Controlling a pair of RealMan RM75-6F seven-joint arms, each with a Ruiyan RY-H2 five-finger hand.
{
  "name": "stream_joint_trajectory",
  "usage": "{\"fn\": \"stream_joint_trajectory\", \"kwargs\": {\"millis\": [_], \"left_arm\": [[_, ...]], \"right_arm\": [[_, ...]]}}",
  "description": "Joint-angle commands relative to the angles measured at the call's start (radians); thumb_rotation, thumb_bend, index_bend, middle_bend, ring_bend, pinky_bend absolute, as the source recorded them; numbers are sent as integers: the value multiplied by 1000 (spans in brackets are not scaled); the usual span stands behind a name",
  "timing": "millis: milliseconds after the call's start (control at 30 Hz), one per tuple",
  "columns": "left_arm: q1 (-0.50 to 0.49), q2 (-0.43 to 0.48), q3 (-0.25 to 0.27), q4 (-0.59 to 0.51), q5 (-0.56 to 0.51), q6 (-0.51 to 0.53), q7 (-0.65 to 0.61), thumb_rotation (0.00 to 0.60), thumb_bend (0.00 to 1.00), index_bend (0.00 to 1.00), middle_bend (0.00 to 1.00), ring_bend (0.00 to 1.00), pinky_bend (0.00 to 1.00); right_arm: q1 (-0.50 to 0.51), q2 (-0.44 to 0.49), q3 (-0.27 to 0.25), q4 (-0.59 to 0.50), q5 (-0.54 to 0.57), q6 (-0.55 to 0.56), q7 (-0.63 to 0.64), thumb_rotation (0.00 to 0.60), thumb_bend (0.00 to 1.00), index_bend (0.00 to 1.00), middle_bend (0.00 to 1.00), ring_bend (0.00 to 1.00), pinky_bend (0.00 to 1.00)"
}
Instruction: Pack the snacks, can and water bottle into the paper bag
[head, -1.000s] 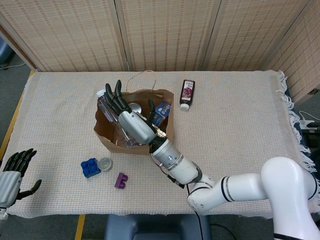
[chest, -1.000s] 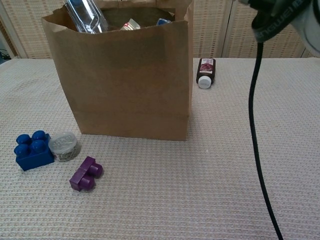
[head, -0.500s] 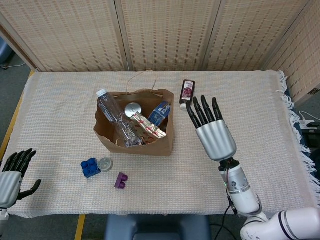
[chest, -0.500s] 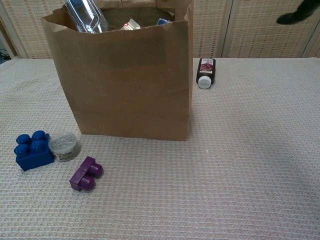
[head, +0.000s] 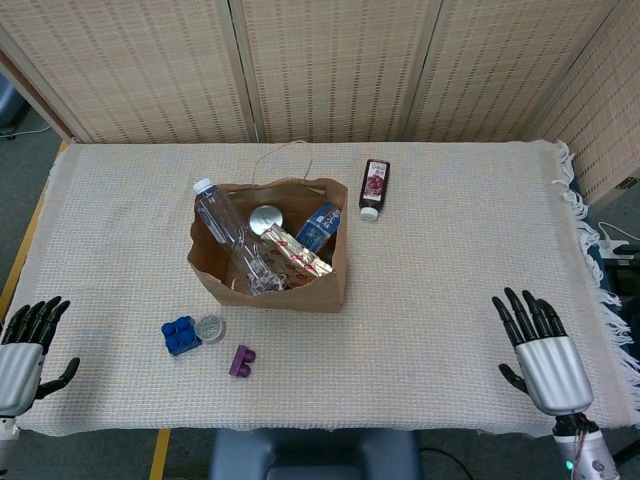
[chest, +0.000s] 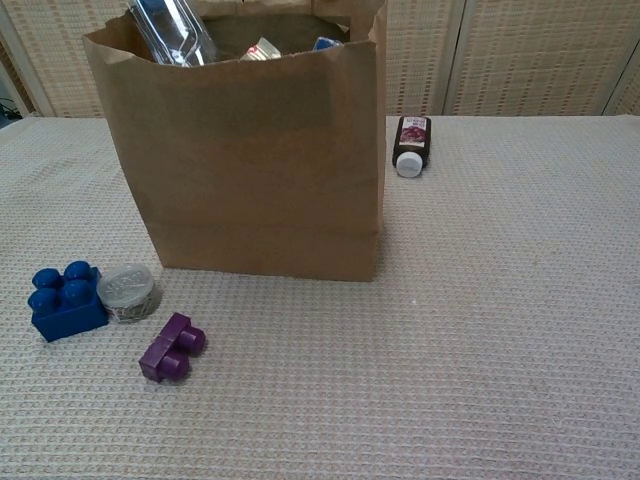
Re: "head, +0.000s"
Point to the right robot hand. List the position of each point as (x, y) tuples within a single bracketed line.
[(550, 370)]

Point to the dark juice bottle white cap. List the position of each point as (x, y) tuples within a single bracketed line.
[(375, 185)]

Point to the blue padded seat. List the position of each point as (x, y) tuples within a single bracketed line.
[(310, 455)]

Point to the white woven tablecloth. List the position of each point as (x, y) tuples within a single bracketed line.
[(125, 225)]

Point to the purple toy building brick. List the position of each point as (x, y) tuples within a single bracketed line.
[(242, 362)]

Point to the black equipment box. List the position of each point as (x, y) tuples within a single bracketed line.
[(625, 280)]

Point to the blue chair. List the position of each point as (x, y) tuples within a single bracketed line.
[(7, 102)]

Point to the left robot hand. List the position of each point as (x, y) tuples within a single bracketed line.
[(17, 375)]

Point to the green Pringles can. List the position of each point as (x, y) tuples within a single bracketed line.
[(266, 219)]

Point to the blue toy building brick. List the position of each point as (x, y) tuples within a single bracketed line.
[(180, 337)]

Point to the brown paper shopping bag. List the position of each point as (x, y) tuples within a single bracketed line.
[(300, 300)]

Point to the orange biscuit box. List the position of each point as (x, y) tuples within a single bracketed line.
[(320, 225)]

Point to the gold foil snack packet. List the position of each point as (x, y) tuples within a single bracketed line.
[(290, 255)]

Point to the bamboo folding screen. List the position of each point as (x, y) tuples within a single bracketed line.
[(325, 65)]

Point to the white power strip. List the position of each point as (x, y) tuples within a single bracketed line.
[(615, 248)]

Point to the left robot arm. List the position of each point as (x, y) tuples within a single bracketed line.
[(6, 440)]

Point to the clear plastic water bottle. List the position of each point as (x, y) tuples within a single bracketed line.
[(220, 215)]

